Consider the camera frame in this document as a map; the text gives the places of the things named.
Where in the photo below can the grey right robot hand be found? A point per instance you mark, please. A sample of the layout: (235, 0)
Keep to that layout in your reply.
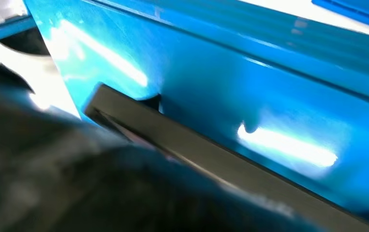
(59, 179)

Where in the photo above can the blue metal shelf rack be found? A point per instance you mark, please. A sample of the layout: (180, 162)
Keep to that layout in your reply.
(267, 80)

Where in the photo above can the white car with red stripe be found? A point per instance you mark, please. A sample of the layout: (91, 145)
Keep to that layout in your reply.
(53, 86)

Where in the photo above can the blue plastic crate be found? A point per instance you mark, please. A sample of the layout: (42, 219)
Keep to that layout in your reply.
(357, 9)

